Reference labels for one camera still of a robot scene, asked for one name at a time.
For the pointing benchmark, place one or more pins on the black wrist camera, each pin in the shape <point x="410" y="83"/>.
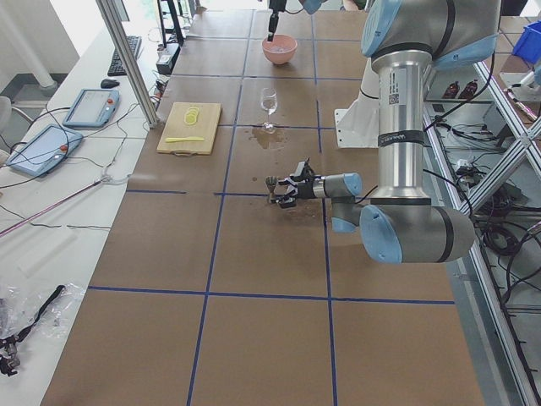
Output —
<point x="304" y="172"/>

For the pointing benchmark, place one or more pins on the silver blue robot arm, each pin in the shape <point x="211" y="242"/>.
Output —
<point x="404" y="41"/>

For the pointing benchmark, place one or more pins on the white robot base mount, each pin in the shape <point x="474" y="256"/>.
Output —
<point x="358" y="126"/>

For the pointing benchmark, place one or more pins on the clear ice cubes pile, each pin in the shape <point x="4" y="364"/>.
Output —
<point x="278" y="49"/>

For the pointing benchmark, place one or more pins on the black power adapter box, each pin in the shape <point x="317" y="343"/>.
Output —
<point x="168" y="56"/>

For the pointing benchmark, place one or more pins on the clear wine glass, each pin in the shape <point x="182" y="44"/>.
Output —
<point x="268" y="102"/>

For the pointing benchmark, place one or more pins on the blue teach pendant far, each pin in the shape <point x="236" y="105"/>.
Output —
<point x="92" y="109"/>

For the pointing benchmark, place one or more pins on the blue teach pendant near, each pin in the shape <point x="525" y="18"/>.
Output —
<point x="45" y="151"/>

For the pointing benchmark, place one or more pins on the black computer mouse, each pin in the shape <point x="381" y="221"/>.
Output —
<point x="109" y="83"/>

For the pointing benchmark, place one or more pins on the yellow plastic knife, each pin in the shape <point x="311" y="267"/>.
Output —
<point x="184" y="139"/>

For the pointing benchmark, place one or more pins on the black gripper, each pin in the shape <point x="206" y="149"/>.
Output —
<point x="305" y="189"/>
<point x="276" y="6"/>

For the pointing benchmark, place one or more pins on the steel double jigger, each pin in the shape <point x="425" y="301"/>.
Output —
<point x="271" y="182"/>

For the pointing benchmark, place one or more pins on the aluminium frame post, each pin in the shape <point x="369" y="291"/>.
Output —
<point x="115" y="28"/>

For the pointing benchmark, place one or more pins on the pink plastic bowl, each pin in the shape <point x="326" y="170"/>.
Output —
<point x="283" y="41"/>

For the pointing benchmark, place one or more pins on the clear plastic bag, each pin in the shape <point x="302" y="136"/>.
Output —
<point x="49" y="311"/>

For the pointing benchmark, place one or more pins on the blue teach pendant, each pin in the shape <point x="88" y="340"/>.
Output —
<point x="45" y="151"/>
<point x="92" y="109"/>

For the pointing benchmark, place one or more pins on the blue storage bin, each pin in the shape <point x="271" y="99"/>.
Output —
<point x="528" y="46"/>

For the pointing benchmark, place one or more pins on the reacher grabber stick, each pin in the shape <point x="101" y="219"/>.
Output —
<point x="103" y="180"/>

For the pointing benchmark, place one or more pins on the bamboo cutting board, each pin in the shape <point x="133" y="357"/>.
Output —
<point x="208" y="120"/>

